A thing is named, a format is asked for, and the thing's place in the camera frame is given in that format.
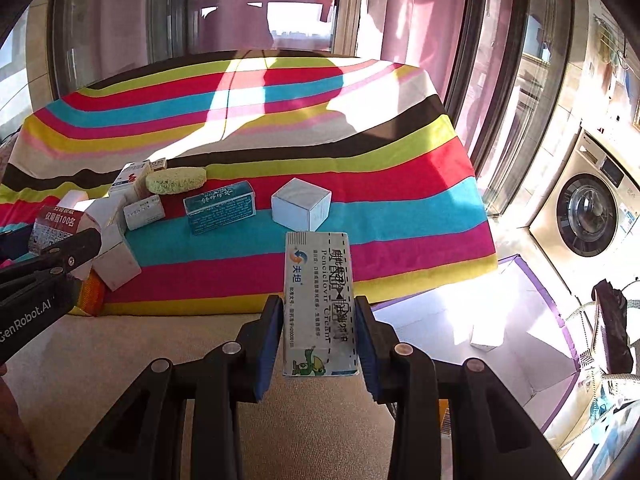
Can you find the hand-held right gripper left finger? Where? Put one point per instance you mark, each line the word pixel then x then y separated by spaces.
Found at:
pixel 267 347

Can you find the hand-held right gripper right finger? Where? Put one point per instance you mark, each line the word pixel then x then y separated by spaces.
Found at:
pixel 367 352

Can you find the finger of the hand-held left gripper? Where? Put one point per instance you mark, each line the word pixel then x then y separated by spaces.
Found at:
pixel 75 252

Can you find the rainbow striped small box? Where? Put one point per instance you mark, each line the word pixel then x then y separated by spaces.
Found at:
pixel 91 297

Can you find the white cream medicine box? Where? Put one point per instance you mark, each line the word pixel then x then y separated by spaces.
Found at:
pixel 320 300

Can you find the white purple-edged storage box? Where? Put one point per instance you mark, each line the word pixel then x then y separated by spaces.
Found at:
pixel 450 310

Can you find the round green sponge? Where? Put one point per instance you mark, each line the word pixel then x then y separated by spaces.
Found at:
pixel 175 180

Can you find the white cube box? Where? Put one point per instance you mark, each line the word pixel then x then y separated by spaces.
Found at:
pixel 300 205

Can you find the teal patterned box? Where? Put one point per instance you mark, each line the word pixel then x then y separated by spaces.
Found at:
pixel 220 207

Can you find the person's left forearm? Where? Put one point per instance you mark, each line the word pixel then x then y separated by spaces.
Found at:
pixel 12 425

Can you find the white open carton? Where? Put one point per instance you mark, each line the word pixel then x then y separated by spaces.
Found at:
pixel 100 210

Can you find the small white printed box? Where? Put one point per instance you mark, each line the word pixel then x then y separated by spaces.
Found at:
pixel 144 212

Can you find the white box with red mark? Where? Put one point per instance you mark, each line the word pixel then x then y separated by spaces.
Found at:
pixel 129 180

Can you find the small plain white box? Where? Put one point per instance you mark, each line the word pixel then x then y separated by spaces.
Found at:
pixel 487 336

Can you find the small yellow white box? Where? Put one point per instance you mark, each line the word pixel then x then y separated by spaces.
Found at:
pixel 159 164

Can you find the rainbow striped blanket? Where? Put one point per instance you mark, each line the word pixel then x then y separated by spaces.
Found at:
pixel 300 135

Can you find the dark cloth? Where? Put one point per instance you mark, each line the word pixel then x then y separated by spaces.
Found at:
pixel 612 325

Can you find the beige washing machine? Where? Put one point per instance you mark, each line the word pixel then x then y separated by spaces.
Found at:
pixel 585 210

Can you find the window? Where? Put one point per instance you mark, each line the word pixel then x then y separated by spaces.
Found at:
pixel 280 5

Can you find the pink curtain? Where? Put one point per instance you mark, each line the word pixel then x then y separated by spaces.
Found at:
pixel 430 20

